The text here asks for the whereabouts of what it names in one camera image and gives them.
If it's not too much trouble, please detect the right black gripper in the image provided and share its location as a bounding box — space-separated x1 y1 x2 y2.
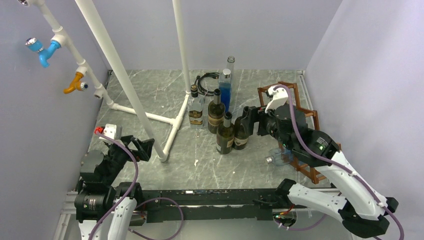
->
240 104 294 150

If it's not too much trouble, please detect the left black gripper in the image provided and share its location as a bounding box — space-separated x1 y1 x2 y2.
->
102 135 154 184

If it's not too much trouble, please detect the dark wine bottle cream label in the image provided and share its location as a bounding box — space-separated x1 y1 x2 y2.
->
232 116 249 150

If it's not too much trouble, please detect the dark green wine bottle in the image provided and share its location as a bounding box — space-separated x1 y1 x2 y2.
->
216 111 235 155

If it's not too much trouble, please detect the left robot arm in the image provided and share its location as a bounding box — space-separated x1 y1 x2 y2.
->
74 135 155 240

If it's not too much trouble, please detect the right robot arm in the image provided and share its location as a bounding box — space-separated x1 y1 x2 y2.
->
240 104 399 239

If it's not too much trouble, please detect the green wine bottle silver neck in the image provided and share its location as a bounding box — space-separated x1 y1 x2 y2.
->
207 88 226 134

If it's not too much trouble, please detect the tall blue liquid bottle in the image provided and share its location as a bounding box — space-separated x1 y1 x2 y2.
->
218 68 232 112

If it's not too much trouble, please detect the blue clear bottle lying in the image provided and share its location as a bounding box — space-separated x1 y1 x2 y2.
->
264 148 294 167

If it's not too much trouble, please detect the clear square liquor bottle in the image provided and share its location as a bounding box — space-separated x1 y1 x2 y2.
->
188 84 204 129

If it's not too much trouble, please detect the tall clear glass bottle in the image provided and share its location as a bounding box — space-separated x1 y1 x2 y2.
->
226 56 235 75

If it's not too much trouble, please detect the brown wooden wine rack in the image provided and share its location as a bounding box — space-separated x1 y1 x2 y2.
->
257 81 327 185

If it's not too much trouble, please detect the orange plastic faucet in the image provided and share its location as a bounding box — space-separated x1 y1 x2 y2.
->
63 71 89 94

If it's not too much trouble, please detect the blue plastic faucet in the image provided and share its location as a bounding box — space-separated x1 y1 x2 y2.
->
24 37 62 68

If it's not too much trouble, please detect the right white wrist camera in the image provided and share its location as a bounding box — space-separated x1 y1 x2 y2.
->
265 84 289 114

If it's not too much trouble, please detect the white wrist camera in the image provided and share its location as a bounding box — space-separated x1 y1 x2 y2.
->
265 84 289 114
94 123 123 140

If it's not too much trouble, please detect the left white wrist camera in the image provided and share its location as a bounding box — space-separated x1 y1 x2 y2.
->
94 123 123 140

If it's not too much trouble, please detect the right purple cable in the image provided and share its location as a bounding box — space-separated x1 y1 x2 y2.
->
273 84 405 240

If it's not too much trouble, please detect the purple cable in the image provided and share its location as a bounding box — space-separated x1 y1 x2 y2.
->
88 132 185 240
273 84 405 240

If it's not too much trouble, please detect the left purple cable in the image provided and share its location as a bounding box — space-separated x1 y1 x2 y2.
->
88 132 185 240

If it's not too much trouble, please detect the black coiled cable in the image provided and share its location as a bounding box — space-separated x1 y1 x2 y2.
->
193 72 221 97

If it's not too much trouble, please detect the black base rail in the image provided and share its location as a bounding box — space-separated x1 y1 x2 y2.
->
135 188 297 223

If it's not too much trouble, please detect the white PVC pipe frame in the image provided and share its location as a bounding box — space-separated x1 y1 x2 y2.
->
19 0 191 163

